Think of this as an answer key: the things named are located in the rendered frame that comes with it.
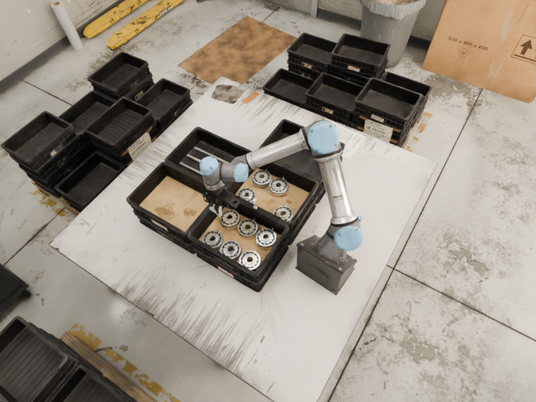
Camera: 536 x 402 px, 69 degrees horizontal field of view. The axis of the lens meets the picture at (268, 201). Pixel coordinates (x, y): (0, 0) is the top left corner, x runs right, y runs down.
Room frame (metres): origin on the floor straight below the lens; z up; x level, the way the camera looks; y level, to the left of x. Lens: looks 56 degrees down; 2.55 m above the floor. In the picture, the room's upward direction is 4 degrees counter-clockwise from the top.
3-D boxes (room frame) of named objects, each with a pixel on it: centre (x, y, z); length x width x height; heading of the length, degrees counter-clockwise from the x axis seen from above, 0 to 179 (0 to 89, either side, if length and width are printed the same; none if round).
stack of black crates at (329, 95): (2.36, -0.59, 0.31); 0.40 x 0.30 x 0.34; 54
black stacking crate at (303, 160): (1.42, -0.20, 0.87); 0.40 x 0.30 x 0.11; 54
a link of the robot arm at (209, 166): (1.03, 0.23, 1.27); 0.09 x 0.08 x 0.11; 81
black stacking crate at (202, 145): (1.41, 0.30, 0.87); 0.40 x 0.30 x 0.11; 54
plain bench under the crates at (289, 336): (1.24, 0.09, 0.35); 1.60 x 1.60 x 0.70; 54
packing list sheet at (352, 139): (1.68, -0.45, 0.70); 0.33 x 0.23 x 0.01; 54
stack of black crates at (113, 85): (2.66, 1.11, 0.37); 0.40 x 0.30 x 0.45; 144
